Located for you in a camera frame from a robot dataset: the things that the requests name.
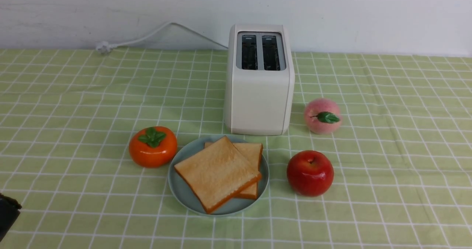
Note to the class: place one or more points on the red apple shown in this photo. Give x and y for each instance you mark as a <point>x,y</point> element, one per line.
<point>310,173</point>

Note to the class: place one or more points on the orange persimmon with leaves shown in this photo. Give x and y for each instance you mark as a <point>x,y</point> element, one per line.
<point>153,147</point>

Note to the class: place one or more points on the white two-slot toaster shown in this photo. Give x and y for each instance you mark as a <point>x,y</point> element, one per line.
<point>260,78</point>

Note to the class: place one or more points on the green checkered tablecloth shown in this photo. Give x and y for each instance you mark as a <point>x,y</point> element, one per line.
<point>401,157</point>

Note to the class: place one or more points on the black object at edge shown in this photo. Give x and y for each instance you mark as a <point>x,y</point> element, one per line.
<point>9,213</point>

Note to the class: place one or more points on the toast slice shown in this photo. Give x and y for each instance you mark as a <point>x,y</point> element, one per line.
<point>221,181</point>
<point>215,173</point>

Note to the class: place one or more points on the pink peach with leaf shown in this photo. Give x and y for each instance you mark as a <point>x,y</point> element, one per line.
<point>322,116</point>

